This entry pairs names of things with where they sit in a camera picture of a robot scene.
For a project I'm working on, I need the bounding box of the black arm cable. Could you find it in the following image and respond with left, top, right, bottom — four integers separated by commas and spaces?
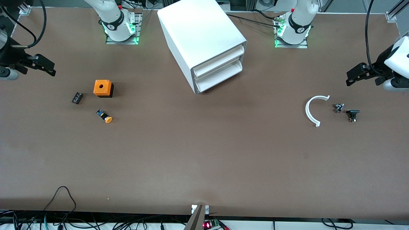
365, 0, 377, 68
0, 0, 47, 49

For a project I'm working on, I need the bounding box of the white plastic drawer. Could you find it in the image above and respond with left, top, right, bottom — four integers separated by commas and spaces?
195, 60, 243, 94
193, 45, 245, 78

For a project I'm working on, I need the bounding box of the black base power cable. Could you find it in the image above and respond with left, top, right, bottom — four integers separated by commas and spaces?
225, 13, 282, 28

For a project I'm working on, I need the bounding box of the black looped cable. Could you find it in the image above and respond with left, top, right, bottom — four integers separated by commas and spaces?
43, 186, 77, 224

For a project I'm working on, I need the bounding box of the grey metal camera post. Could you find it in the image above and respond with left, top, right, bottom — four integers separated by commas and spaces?
184, 204, 210, 230

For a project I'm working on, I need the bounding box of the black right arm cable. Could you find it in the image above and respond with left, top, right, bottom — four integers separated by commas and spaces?
0, 0, 47, 49

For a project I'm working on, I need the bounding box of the orange push button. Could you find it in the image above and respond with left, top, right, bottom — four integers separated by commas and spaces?
96, 109, 113, 124

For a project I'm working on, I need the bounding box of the white drawer cabinet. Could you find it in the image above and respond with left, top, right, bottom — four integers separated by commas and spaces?
157, 0, 247, 95

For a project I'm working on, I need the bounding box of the black cable bundle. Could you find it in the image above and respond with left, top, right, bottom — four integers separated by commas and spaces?
0, 209, 192, 230

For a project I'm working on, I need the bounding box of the orange box with hole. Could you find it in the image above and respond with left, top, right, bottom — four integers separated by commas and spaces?
93, 80, 114, 98

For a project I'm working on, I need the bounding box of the black coiled cable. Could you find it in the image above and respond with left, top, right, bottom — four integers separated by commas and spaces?
321, 218, 354, 230

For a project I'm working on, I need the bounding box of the circuit board with red light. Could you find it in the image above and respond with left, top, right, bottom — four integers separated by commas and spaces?
203, 219, 224, 230

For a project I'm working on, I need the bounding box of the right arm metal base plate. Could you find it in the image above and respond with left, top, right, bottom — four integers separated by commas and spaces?
105, 13, 142, 45

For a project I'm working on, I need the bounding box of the white semicircular bracket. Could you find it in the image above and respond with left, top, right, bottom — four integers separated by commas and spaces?
305, 95, 330, 127

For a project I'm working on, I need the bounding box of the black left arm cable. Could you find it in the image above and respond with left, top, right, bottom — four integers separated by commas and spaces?
365, 0, 377, 68

